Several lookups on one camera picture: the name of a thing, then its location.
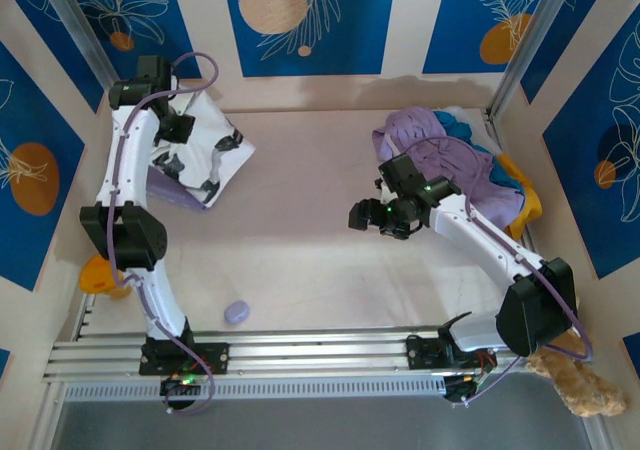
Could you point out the white t-shirt with black print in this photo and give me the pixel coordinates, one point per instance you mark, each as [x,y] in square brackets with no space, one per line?
[200,140]

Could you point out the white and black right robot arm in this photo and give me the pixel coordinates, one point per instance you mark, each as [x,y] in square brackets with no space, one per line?
[480,240]

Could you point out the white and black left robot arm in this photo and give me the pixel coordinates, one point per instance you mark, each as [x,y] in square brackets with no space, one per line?
[127,155]

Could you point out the folded purple t-shirt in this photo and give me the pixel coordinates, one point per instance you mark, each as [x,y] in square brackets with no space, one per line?
[167,190]

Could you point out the white plastic bin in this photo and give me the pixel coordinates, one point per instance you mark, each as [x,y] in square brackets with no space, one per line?
[392,145]

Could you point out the crumpled blue t-shirt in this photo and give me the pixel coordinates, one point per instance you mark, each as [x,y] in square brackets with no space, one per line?
[452,127]

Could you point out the crumpled yellow t-shirt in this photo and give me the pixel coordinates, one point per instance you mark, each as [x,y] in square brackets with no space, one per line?
[530,210]

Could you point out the small lavender case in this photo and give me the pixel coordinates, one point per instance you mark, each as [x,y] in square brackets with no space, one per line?
[238,311]

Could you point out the orange plastic cup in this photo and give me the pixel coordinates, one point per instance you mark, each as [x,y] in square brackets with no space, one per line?
[95,275]

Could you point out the black controller board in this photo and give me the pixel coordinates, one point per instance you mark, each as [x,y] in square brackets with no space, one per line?
[460,387]
[180,387]

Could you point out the brown teddy bear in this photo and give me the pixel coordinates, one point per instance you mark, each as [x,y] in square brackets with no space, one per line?
[590,390]

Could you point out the aluminium frame rail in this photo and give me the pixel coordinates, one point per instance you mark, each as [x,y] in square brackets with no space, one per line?
[320,350]

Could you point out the aluminium corner post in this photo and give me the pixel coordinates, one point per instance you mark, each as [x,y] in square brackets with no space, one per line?
[83,30]
[535,30]

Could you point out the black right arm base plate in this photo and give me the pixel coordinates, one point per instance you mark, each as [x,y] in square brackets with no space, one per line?
[422,352]

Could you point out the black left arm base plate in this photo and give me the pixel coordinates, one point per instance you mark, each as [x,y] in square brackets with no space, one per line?
[215,357]

